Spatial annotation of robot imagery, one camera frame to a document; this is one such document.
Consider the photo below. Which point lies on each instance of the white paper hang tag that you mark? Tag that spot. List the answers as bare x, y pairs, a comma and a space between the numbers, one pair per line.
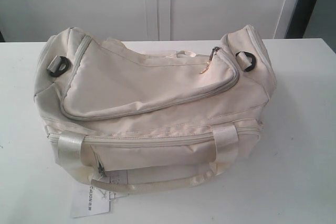
90, 201

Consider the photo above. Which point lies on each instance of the cream fabric duffel bag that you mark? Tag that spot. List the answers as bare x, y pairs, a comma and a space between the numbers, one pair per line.
133, 123

